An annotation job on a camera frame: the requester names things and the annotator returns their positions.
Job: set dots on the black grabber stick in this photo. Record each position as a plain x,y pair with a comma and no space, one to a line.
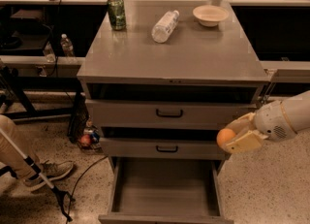
44,174

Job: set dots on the clear plastic water bottle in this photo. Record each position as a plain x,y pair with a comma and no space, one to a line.
165,26

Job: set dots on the grey top drawer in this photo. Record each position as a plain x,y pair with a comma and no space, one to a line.
164,115

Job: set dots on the small water bottle on ledge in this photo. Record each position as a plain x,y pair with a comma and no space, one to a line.
67,46

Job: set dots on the person leg khaki trousers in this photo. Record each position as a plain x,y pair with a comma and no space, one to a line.
9,156

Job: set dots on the grey open bottom drawer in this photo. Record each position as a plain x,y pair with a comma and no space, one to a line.
164,191

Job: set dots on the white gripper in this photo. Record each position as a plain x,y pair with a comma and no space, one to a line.
270,120

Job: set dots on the grey drawer cabinet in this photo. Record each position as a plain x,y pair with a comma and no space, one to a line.
214,65

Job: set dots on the blue object on floor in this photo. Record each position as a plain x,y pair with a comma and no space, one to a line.
95,137

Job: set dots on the grey middle drawer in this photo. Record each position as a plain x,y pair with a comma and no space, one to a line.
153,148

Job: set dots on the red apple on floor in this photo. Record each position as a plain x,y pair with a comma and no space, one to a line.
85,141

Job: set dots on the grey sneaker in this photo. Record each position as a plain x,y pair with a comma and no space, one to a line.
53,171

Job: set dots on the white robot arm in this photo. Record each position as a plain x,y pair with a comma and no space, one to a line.
297,109

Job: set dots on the green soda can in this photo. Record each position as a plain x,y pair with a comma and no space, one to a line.
116,14

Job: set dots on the orange fruit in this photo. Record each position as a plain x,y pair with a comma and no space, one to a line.
224,136

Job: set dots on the white paper bowl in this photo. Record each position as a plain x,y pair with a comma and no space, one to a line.
210,16

